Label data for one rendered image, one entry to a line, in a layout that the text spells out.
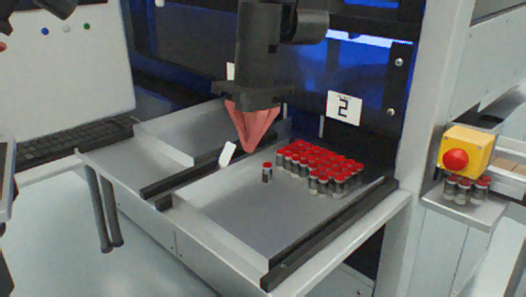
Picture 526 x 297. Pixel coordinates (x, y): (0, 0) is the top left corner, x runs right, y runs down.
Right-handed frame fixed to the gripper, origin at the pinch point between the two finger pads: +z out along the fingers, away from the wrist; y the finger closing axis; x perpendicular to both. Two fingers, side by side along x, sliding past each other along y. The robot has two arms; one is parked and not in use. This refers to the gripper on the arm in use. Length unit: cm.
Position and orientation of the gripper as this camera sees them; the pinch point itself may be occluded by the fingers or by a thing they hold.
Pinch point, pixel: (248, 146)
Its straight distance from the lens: 57.2
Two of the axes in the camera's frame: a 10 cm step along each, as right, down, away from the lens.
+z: -0.9, 9.3, 3.6
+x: -7.2, -3.1, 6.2
